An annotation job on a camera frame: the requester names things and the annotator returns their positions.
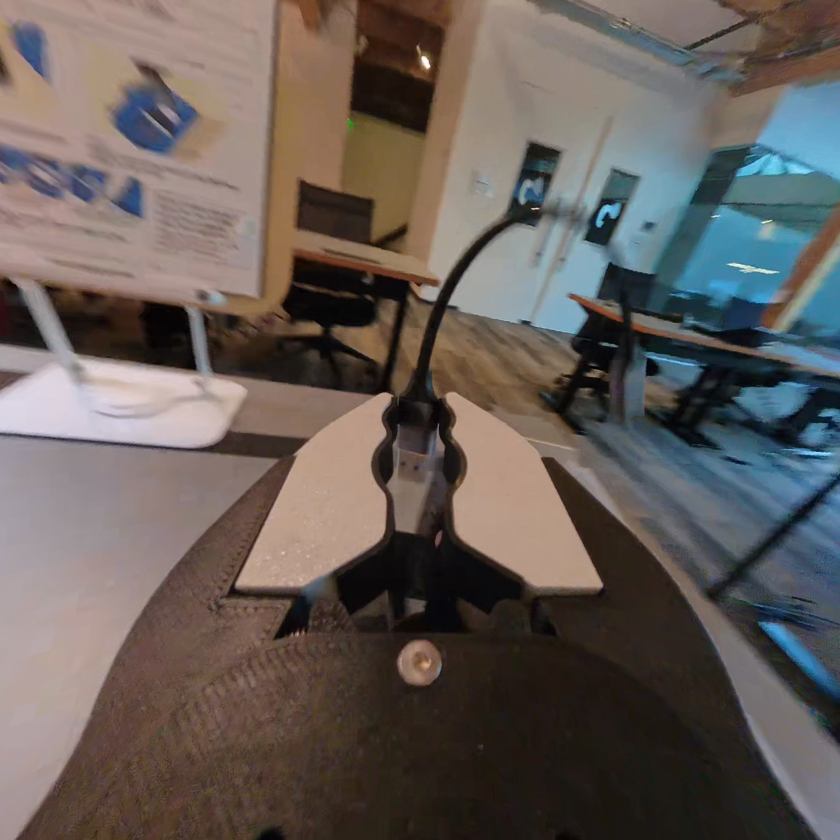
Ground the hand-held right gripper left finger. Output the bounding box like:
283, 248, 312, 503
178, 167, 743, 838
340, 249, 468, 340
234, 392, 396, 597

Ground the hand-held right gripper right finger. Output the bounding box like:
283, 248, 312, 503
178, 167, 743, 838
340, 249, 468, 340
444, 392, 605, 597

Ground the black usb cable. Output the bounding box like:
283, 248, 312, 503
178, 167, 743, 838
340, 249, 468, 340
392, 205, 544, 487

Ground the black office chair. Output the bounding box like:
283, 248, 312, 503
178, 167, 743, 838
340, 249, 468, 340
538, 262, 659, 429
282, 180, 389, 376

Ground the white poster stand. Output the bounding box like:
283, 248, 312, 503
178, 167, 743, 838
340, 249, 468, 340
0, 276, 248, 451

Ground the wooden top office desk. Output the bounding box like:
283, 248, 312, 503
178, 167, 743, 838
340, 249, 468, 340
567, 292, 840, 455
292, 230, 441, 395

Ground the black phone icon sign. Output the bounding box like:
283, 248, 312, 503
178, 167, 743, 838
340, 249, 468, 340
521, 141, 563, 228
584, 168, 639, 248

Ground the instruction poster board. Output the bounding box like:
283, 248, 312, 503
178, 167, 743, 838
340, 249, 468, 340
0, 0, 296, 309

